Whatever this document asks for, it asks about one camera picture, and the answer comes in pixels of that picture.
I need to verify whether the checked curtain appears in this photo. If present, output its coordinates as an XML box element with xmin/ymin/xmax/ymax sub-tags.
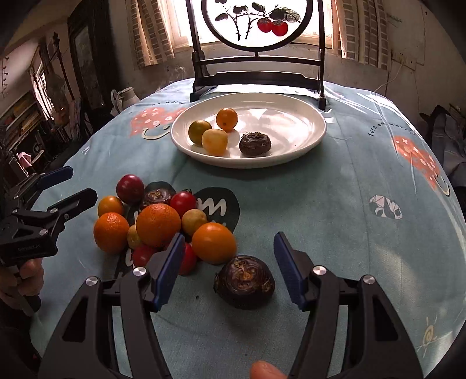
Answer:
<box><xmin>331</xmin><ymin>0</ymin><xmax>392</xmax><ymax>71</ymax></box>
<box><xmin>127</xmin><ymin>0</ymin><xmax>175</xmax><ymax>70</ymax></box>

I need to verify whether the mandarin orange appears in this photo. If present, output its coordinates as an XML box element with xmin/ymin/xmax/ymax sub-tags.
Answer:
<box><xmin>93</xmin><ymin>212</ymin><xmax>130</xmax><ymax>255</ymax></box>

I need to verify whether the small orange citrus fruit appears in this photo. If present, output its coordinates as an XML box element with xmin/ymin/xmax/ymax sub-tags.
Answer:
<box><xmin>216</xmin><ymin>108</ymin><xmax>239</xmax><ymax>132</ymax></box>
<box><xmin>98</xmin><ymin>196</ymin><xmax>125</xmax><ymax>218</ymax></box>

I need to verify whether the tiny yellow citrus fruit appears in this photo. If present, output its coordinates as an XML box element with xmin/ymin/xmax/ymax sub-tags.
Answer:
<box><xmin>127</xmin><ymin>224</ymin><xmax>143</xmax><ymax>250</ymax></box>

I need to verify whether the wall outlet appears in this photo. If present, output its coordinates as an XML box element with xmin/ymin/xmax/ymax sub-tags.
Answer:
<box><xmin>391</xmin><ymin>51</ymin><xmax>417</xmax><ymax>68</ymax></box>

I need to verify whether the red tomato with stem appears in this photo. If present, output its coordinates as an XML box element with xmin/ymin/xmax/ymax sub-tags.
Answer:
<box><xmin>169</xmin><ymin>189</ymin><xmax>197</xmax><ymax>218</ymax></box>

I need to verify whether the dark red plum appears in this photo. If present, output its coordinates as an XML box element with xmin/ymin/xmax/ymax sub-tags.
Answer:
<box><xmin>116</xmin><ymin>174</ymin><xmax>145</xmax><ymax>204</ymax></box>

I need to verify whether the blue printed tablecloth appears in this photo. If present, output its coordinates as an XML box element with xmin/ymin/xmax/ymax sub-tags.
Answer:
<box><xmin>29</xmin><ymin>78</ymin><xmax>460</xmax><ymax>379</ymax></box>

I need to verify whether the dark wooden cabinet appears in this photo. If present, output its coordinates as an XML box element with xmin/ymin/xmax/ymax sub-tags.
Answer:
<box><xmin>67</xmin><ymin>0</ymin><xmax>121</xmax><ymax>121</ymax></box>

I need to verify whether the dark clothing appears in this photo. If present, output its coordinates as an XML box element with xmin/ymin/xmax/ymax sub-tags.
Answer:
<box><xmin>419</xmin><ymin>104</ymin><xmax>466</xmax><ymax>176</ymax></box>

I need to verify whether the white pitcher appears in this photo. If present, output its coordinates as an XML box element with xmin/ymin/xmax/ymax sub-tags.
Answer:
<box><xmin>111</xmin><ymin>87</ymin><xmax>141</xmax><ymax>116</ymax></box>

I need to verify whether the smooth orange citrus fruit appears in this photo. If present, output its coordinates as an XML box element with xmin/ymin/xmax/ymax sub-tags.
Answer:
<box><xmin>191</xmin><ymin>222</ymin><xmax>237</xmax><ymax>264</ymax></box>

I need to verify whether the standing fan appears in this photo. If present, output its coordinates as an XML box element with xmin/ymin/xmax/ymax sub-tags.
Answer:
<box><xmin>45</xmin><ymin>73</ymin><xmax>75</xmax><ymax>110</ymax></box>

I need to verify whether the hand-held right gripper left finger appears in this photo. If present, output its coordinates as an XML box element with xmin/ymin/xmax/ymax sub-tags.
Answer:
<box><xmin>38</xmin><ymin>232</ymin><xmax>187</xmax><ymax>379</ymax></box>

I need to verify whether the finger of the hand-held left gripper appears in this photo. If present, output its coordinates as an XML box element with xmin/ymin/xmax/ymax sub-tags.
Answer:
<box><xmin>15</xmin><ymin>187</ymin><xmax>99</xmax><ymax>238</ymax></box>
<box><xmin>11</xmin><ymin>166</ymin><xmax>74</xmax><ymax>202</ymax></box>

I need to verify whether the person's left hand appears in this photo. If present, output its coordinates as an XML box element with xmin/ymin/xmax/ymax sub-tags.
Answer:
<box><xmin>0</xmin><ymin>257</ymin><xmax>45</xmax><ymax>310</ymax></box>

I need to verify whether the white plate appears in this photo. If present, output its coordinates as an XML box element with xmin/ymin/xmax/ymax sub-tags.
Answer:
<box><xmin>170</xmin><ymin>92</ymin><xmax>327</xmax><ymax>169</ymax></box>

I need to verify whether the round painted table screen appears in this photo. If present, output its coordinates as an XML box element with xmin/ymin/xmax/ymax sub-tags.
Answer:
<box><xmin>185</xmin><ymin>0</ymin><xmax>327</xmax><ymax>110</ymax></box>

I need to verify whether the large water chestnut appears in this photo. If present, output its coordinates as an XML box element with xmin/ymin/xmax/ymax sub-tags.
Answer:
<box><xmin>213</xmin><ymin>255</ymin><xmax>276</xmax><ymax>310</ymax></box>

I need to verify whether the green citrus fruit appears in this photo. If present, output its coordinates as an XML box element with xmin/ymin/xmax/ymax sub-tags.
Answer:
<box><xmin>188</xmin><ymin>120</ymin><xmax>213</xmax><ymax>146</ymax></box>

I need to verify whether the white cable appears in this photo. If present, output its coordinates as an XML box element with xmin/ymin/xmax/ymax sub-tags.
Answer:
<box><xmin>375</xmin><ymin>64</ymin><xmax>405</xmax><ymax>92</ymax></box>

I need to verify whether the large orange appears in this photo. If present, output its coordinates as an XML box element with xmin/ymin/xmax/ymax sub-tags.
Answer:
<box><xmin>136</xmin><ymin>203</ymin><xmax>182</xmax><ymax>248</ymax></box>

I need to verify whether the yellow-green citrus fruit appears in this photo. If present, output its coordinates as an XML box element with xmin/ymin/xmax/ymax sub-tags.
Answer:
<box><xmin>181</xmin><ymin>208</ymin><xmax>208</xmax><ymax>237</ymax></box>

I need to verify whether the person's right hand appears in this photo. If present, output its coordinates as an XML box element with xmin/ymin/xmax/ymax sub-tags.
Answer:
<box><xmin>250</xmin><ymin>361</ymin><xmax>288</xmax><ymax>379</ymax></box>

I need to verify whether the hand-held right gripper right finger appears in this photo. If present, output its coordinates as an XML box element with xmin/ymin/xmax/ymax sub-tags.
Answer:
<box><xmin>273</xmin><ymin>231</ymin><xmax>425</xmax><ymax>379</ymax></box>

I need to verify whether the red cherry tomato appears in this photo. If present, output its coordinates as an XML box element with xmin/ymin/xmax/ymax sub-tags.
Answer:
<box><xmin>178</xmin><ymin>242</ymin><xmax>198</xmax><ymax>276</ymax></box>
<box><xmin>132</xmin><ymin>244</ymin><xmax>158</xmax><ymax>268</ymax></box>

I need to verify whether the bookshelf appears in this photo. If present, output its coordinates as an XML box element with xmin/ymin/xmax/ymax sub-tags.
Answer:
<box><xmin>0</xmin><ymin>91</ymin><xmax>48</xmax><ymax>146</ymax></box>

